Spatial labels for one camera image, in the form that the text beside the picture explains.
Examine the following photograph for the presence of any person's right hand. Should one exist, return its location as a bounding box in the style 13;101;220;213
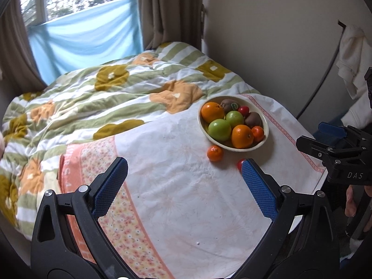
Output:
344;184;372;218

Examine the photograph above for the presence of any white hanging towel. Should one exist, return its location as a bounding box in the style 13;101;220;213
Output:
335;25;367;99

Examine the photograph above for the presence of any light blue window cloth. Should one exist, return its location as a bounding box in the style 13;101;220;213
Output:
27;0;144;83

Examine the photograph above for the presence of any white and orange tablecloth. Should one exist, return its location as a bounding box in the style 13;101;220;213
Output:
58;93;326;279

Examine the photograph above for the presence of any brown kiwi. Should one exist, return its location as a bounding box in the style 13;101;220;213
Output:
244;112;261;128

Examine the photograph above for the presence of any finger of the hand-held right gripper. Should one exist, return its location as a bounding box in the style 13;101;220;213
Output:
296;135;365;164
318;122;372;149

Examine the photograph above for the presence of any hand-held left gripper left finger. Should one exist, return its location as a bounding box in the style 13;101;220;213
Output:
30;156;137;279

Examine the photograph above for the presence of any white garment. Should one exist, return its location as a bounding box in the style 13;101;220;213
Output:
340;93;372;128

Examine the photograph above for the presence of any brown curtain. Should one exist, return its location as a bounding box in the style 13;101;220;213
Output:
0;14;47;90
136;0;204;50

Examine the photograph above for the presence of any black cable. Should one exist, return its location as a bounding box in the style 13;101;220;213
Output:
296;20;348;120

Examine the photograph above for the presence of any green apple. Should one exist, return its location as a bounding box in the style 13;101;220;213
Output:
225;111;245;128
207;119;232;142

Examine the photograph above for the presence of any cream and yellow bowl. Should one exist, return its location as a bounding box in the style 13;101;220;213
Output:
198;95;269;152

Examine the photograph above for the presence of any tangerine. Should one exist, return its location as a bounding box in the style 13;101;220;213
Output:
206;145;224;162
251;126;265;143

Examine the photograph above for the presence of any kiwi with green sticker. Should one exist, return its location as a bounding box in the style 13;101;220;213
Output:
220;99;240;113

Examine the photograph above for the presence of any floral striped quilt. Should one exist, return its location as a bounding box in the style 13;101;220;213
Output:
0;41;260;240

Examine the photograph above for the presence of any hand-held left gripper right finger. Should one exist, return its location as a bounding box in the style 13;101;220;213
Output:
232;158;340;279

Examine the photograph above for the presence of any orange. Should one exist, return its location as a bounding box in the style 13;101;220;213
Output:
201;102;226;123
231;124;254;149

